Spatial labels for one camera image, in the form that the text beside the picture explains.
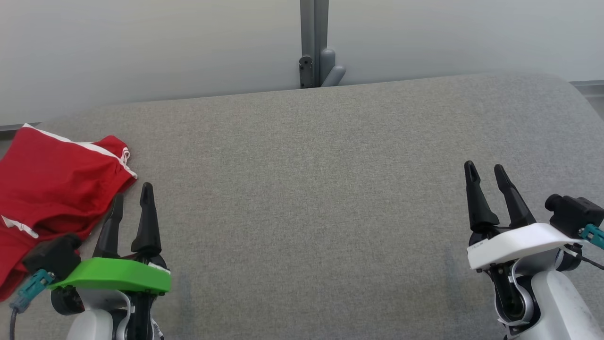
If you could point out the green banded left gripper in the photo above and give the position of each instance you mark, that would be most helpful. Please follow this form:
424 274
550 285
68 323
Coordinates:
118 276

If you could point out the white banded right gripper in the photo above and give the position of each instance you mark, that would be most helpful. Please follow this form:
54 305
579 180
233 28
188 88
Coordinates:
514 243

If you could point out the red shorts with white band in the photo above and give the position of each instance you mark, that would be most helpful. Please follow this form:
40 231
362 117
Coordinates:
52 179

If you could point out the red basketball jersey white trim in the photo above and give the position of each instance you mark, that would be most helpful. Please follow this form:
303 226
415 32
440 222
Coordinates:
14 264

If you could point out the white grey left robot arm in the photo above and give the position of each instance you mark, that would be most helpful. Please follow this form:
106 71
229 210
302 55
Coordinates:
92 321

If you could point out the black door hinge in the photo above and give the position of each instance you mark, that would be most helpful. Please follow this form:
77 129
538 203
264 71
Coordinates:
306 71

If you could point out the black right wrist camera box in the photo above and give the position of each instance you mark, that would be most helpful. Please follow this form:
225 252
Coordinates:
573 215

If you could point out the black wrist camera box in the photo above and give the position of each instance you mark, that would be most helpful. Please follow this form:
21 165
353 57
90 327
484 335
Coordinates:
52 257
573 215

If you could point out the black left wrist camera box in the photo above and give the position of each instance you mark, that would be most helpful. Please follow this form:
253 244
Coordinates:
52 257

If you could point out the grey window frame rail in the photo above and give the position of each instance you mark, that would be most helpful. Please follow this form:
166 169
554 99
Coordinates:
590 88

